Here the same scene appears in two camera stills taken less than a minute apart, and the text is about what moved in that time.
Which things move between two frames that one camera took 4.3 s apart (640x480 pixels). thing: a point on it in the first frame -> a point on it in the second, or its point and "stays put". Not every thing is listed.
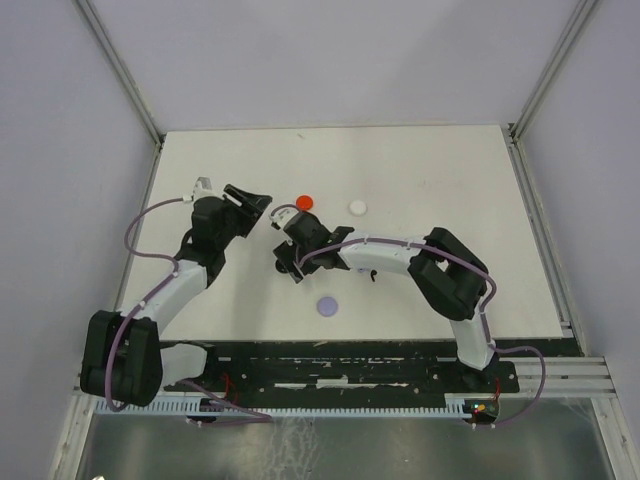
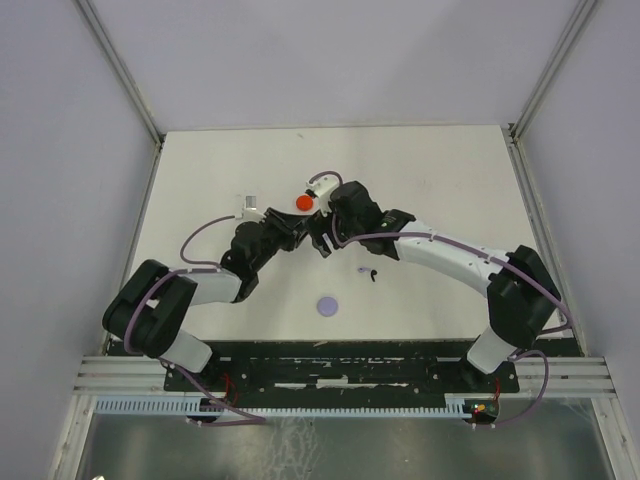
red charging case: [304, 202] stays put
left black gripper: [255, 204] -> [289, 225]
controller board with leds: [485, 410] stays put
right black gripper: [286, 253] -> [325, 225]
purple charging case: [327, 306] stays put
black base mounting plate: [394, 369] stays put
